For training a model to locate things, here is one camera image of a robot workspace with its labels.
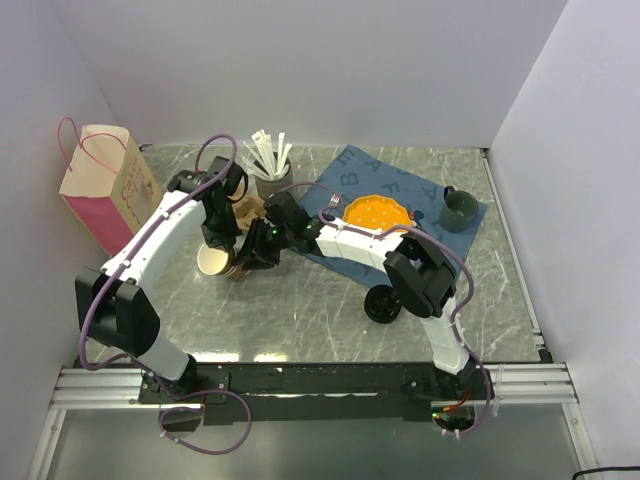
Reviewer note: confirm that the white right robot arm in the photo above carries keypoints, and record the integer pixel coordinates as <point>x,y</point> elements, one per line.
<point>422,271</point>

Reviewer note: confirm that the pink kraft paper bag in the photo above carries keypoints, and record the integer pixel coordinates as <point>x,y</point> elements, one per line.
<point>109,185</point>

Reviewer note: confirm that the orange dotted plate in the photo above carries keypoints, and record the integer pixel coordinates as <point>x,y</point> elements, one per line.
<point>377,212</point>

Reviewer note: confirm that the brown paper cups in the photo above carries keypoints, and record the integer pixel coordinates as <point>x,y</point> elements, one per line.
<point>218,262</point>

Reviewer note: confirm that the brown pulp cup carrier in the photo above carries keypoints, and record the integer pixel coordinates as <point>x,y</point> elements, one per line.
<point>246,210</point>

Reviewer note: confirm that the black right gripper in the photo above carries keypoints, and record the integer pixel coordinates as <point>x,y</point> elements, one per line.
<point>255,251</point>

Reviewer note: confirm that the blue letter-print cloth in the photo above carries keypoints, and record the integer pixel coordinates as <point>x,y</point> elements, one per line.
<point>355,173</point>

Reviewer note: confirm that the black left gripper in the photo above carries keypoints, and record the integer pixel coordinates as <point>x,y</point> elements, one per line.
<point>225,239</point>

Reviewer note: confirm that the dark green mug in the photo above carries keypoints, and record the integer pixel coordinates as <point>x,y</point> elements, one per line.
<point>458,210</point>

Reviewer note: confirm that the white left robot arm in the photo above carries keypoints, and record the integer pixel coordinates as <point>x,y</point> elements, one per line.
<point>113,302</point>

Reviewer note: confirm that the black lid stack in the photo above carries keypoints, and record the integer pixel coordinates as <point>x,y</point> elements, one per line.
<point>382,305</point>

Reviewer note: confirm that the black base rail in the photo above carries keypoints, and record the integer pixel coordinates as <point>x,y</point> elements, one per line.
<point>233,392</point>

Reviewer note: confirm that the grey utensil holder cup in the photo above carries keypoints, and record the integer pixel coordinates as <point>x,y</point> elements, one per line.
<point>267,188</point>

